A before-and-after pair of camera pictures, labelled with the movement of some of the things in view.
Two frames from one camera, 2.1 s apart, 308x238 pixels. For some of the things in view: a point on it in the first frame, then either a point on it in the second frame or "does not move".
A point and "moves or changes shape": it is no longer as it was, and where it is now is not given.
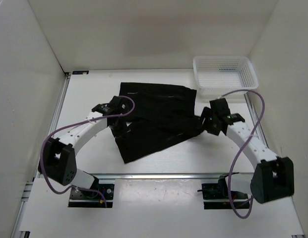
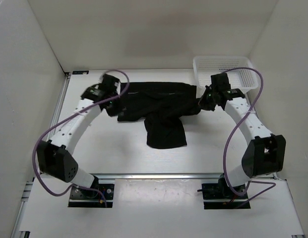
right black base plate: [216, 196] does not move
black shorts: [161, 114] moves or changes shape
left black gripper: [123, 131] → [118, 111]
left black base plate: [89, 199] does not move
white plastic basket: [216, 75] does not move
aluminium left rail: [27, 192] does not move
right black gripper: [206, 113] → [202, 103]
